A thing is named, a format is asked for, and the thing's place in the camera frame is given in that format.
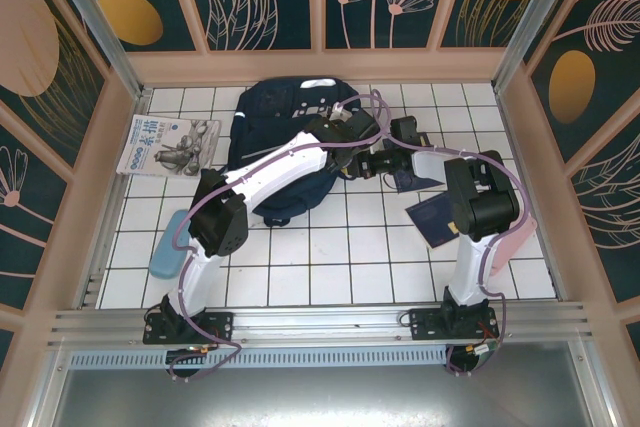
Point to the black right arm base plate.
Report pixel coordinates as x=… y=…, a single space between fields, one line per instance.
x=425 y=327

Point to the aluminium corner post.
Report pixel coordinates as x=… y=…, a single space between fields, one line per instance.
x=532 y=22
x=98 y=22

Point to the gold oval feather wall panel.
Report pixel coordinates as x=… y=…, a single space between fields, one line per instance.
x=130 y=17
x=572 y=87

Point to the grey sketch drawing book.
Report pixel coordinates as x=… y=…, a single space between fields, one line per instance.
x=165 y=147

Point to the black gold wall art panels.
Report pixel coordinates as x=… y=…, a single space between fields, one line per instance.
x=25 y=37

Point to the navy blue backpack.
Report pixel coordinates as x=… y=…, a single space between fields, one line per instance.
x=270 y=107

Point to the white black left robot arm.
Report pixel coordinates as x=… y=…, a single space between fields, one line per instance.
x=280 y=167

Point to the aluminium side rail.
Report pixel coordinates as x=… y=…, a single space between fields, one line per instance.
x=121 y=172
x=530 y=197

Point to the pink pencil case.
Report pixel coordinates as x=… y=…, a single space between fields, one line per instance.
x=510 y=247

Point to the grey metal sheet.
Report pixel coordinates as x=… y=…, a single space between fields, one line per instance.
x=320 y=397

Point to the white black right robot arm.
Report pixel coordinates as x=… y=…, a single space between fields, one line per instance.
x=467 y=272

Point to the feather outline wall panel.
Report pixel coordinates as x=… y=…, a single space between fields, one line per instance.
x=610 y=207

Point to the aluminium mounting rail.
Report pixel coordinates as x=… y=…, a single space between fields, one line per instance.
x=320 y=322

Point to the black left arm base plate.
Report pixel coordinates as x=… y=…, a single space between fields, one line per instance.
x=220 y=324

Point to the blue pencil case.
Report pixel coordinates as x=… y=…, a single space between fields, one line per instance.
x=162 y=259

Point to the navy book yellow label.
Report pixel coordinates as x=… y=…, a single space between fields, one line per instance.
x=430 y=222

